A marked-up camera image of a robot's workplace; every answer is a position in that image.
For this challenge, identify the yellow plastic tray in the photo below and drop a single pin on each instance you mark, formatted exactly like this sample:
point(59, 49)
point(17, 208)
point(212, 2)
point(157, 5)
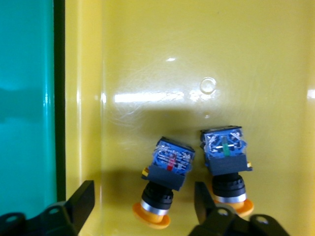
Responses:
point(197, 61)

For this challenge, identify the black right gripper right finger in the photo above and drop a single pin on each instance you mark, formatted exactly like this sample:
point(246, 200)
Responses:
point(205, 209)

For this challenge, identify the yellow push button switch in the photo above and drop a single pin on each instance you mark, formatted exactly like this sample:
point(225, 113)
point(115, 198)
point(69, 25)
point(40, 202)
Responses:
point(169, 169)
point(226, 157)

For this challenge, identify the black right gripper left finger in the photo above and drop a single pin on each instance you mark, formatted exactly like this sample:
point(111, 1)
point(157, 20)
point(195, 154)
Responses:
point(78, 206)

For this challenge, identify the green plastic tray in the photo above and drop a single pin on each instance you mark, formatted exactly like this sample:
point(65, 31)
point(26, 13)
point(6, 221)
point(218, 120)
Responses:
point(24, 98)

